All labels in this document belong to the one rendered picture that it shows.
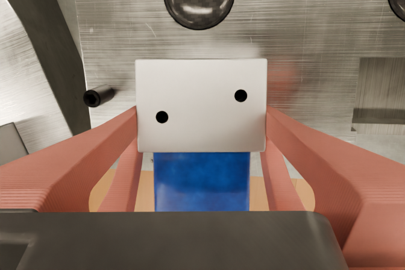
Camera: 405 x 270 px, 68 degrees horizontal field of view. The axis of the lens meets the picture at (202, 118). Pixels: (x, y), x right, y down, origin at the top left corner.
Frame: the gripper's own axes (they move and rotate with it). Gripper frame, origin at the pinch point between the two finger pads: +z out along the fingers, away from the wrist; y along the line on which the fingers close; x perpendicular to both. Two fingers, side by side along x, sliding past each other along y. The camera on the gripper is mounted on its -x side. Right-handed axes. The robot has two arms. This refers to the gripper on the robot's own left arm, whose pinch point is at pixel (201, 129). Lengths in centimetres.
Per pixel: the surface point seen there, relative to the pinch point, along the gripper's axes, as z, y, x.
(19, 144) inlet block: 8.0, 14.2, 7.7
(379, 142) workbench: 9.2, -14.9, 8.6
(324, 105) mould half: 3.5, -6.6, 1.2
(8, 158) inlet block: 6.4, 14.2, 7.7
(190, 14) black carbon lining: 6.4, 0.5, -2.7
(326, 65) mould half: 4.2, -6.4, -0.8
